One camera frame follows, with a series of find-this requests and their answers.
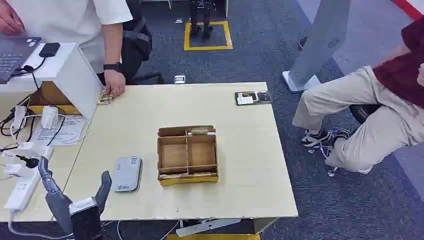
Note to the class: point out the grey card pouch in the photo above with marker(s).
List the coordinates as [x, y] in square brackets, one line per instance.
[127, 174]

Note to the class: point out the card stack in wooden box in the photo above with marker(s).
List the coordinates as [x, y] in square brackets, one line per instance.
[200, 131]

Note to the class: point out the standing person's right hand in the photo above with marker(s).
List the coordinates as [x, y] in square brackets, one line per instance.
[8, 21]

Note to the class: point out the dark shoe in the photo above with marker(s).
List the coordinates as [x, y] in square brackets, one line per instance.
[302, 42]

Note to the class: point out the black robot legs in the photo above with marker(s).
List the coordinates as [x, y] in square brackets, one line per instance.
[201, 18]

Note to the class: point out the dark laptop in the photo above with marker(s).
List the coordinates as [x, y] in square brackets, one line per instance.
[15, 56]

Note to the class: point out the black backpack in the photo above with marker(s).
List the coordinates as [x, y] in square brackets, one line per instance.
[136, 43]

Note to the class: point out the white power strip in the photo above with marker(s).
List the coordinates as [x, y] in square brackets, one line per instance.
[26, 185]

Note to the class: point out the black stool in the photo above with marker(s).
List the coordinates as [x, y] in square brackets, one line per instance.
[362, 112]

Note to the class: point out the standing person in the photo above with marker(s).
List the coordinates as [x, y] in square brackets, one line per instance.
[66, 20]

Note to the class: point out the black plug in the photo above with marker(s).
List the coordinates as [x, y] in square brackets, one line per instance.
[30, 162]

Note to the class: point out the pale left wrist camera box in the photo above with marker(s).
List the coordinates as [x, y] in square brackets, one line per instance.
[82, 204]

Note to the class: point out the small white floor box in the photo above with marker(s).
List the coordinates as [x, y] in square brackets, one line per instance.
[179, 79]

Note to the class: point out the black small device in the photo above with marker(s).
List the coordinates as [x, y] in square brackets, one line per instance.
[49, 49]

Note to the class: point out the dark card stack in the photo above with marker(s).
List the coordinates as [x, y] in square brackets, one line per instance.
[253, 98]

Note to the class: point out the yellow floor tape square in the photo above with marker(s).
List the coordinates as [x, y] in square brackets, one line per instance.
[208, 47]

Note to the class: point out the white laptop stand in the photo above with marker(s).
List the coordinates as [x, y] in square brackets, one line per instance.
[76, 79]

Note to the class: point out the black wristwatch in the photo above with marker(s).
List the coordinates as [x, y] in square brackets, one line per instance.
[112, 67]

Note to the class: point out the printed paper sheet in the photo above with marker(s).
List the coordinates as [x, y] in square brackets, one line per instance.
[63, 130]

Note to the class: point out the wooden card box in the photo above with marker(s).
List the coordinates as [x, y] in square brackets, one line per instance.
[187, 155]

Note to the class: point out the grey bracket under table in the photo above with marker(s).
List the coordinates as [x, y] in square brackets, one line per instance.
[207, 227]

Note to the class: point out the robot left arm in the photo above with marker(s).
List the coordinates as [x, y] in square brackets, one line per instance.
[86, 227]

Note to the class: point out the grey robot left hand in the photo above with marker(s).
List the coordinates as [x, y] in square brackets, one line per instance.
[57, 205]

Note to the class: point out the seated person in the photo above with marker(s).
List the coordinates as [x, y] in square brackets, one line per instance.
[381, 109]

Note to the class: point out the red floor tape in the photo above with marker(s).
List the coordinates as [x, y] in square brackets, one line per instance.
[409, 8]

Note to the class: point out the white power adapter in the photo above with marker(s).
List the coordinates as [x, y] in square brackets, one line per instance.
[18, 117]
[49, 116]

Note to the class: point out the patterned card stack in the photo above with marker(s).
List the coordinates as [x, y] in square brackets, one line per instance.
[103, 97]

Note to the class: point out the standing person's left hand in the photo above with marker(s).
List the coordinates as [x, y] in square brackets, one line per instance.
[115, 84]

